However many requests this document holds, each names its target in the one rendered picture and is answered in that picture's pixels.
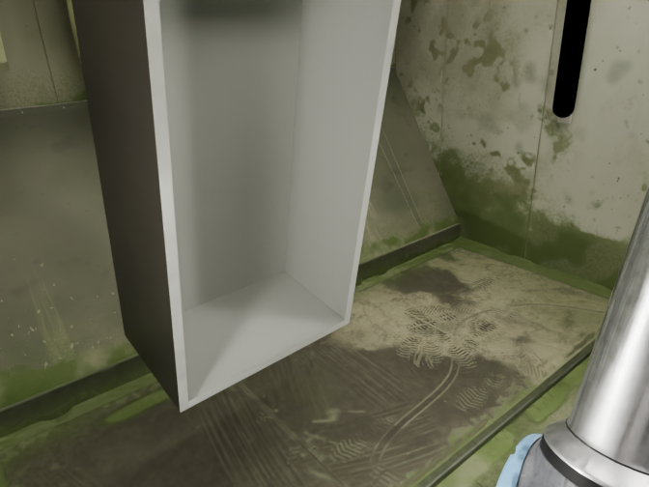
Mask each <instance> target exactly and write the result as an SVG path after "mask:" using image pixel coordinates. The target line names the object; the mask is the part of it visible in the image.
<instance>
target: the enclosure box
mask: <svg viewBox="0 0 649 487"><path fill-rule="evenodd" d="M71 2H72V8H73V14H74V21H75V27H76V33H77V39H78V45H79V51H80V57H81V64H82V70H83V75H84V82H85V88H86V94H87V101H88V106H89V112H90V118H91V125H92V131H93V136H94V143H95V149H96V155H97V161H98V168H99V178H100V185H101V191H102V197H103V203H104V209H105V215H106V221H107V228H108V234H109V240H110V246H111V252H112V258H113V264H114V271H115V276H116V282H117V289H118V295H119V301H120V307H121V313H122V319H123V325H124V332H125V336H126V338H127V339H128V341H129V342H130V344H131V345H132V346H133V348H134V349H135V351H136V352H137V353H138V355H139V356H140V358H141V359H143V361H144V362H145V363H146V365H147V366H148V368H149V369H150V370H151V372H152V373H153V375H154V376H155V378H156V379H157V381H158V382H159V383H160V385H161V386H162V388H163V389H164V390H165V392H166V393H167V394H168V396H169V397H170V399H171V400H172V401H173V403H174V404H175V406H176V407H177V408H178V410H179V411H180V413H181V412H183V411H184V410H186V409H188V408H190V407H192V406H194V405H196V404H198V403H200V402H201V401H203V400H205V399H207V398H209V397H211V396H213V395H215V394H217V393H218V392H219V391H221V390H223V389H225V388H227V387H230V386H232V385H233V384H235V383H237V382H239V381H241V380H243V379H245V378H247V377H249V376H250V375H252V374H254V373H256V372H258V371H260V370H262V369H264V368H265V367H267V366H269V365H271V364H273V363H275V362H277V361H279V360H280V359H282V358H284V357H286V356H288V355H290V354H292V353H294V352H296V351H297V350H299V349H301V348H303V347H305V346H307V345H309V344H311V343H313V342H314V341H316V340H318V339H320V338H322V337H324V336H326V335H328V334H330V333H331V332H333V331H335V330H337V329H340V328H341V327H343V326H345V325H346V324H348V323H349V322H350V318H351V312H352V305H353V294H354V288H355V282H356V276H357V270H358V264H359V258H360V251H361V246H362V240H363V234H364V227H365V221H366V215H367V210H368V204H369V197H370V191H371V185H372V180H373V173H374V167H375V161H376V155H377V148H378V143H379V137H380V131H381V119H382V113H383V108H384V102H385V95H386V89H387V83H388V77H389V72H390V65H391V59H392V53H393V47H394V41H395V35H396V29H397V23H398V16H399V11H400V5H401V0H71Z"/></svg>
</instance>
